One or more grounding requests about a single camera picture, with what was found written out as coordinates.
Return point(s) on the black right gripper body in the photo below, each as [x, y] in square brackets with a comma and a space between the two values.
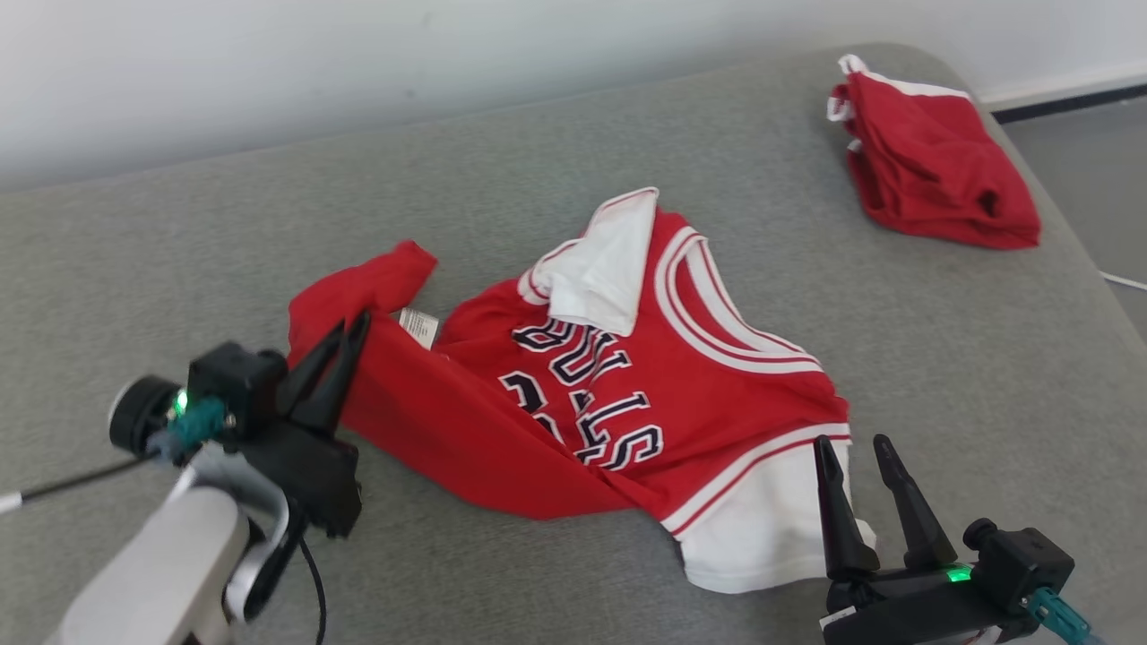
[914, 614]

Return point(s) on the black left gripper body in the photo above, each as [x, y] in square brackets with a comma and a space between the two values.
[309, 479]

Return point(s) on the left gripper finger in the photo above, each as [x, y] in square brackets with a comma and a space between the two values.
[309, 376]
[336, 394]

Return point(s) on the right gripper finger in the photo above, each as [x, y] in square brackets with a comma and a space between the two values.
[918, 528]
[842, 528]

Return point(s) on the red white-trimmed basketball jersey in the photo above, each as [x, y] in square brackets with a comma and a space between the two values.
[717, 376]

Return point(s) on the red shorts with white stripe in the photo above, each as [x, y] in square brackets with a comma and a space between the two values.
[932, 170]

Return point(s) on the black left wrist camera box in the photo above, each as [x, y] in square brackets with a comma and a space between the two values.
[233, 385]

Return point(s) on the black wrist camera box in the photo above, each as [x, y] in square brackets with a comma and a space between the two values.
[1026, 564]
[233, 385]

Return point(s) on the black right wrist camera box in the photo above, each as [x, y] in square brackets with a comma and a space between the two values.
[1026, 564]

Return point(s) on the white and black wall baseboard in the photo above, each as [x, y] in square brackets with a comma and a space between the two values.
[1075, 90]

